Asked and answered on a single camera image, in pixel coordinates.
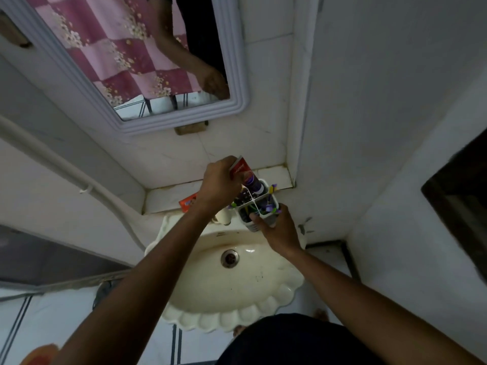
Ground person's right hand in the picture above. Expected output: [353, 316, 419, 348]
[250, 203, 303, 258]

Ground person's left hand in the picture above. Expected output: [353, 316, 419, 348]
[197, 156, 245, 212]

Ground white toothbrush holder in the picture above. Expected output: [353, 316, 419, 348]
[233, 179, 280, 233]

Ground red toothpaste tube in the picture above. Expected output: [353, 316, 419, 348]
[229, 156, 265, 196]

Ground person's left forearm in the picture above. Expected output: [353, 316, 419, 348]
[53, 197, 216, 365]

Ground person's right forearm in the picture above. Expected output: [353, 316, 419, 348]
[286, 248, 487, 365]

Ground purple toothbrush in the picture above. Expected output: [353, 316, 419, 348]
[266, 183, 280, 217]

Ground white basin tap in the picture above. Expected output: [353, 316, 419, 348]
[212, 207, 233, 227]

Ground metal sink drain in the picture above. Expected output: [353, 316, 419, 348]
[221, 249, 240, 269]

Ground orange soap packet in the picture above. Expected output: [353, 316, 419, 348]
[179, 193, 198, 213]

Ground white scalloped wash basin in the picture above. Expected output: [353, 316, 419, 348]
[145, 213, 307, 333]

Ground person's dark shirt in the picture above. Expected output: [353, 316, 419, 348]
[215, 314, 385, 365]

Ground white framed wall mirror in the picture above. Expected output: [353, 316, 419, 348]
[0, 0, 250, 136]

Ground white wall pipe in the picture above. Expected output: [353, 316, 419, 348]
[0, 115, 147, 252]

